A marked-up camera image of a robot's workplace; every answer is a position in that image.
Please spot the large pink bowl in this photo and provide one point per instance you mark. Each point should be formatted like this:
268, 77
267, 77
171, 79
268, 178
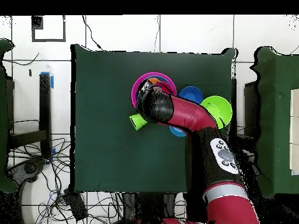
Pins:
133, 93

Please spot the dark green table cloth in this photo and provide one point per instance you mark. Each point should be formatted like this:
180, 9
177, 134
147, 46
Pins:
144, 163

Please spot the black power adapter box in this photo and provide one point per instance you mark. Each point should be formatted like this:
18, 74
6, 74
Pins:
76, 205

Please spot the translucent blue ribbed bowl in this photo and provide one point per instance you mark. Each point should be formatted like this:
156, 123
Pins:
176, 131

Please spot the black stand with blue tape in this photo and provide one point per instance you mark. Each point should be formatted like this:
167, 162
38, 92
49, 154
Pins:
44, 112

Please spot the green cup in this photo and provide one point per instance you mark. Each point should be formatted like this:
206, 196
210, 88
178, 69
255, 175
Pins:
139, 121

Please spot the orange cup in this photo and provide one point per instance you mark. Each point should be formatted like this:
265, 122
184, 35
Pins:
153, 80

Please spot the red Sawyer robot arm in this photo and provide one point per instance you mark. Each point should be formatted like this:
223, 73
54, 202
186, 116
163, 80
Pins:
191, 114

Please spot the white boxes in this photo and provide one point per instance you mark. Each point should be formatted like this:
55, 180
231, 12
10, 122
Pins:
294, 130

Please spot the small dark blue bowl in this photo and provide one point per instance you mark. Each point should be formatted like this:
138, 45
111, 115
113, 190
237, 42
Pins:
191, 93

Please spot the green cloth covered table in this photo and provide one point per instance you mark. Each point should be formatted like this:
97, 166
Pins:
2, 116
278, 105

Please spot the black square floor frame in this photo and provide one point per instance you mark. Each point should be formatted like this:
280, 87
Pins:
37, 22

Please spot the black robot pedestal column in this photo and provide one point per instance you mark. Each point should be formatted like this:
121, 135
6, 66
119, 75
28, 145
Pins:
149, 210

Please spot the large green bowl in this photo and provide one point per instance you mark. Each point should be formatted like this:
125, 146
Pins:
219, 107

